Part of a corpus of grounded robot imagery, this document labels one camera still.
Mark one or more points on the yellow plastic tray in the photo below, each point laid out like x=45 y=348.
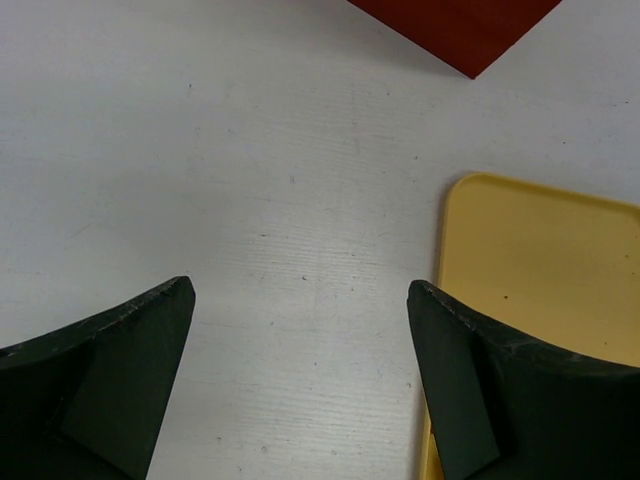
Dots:
x=558 y=265

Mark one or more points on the red paper bag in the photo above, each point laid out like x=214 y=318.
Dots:
x=468 y=35

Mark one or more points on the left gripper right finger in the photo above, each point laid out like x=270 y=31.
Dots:
x=506 y=405

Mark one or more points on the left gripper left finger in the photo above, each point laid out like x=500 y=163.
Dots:
x=87 y=401

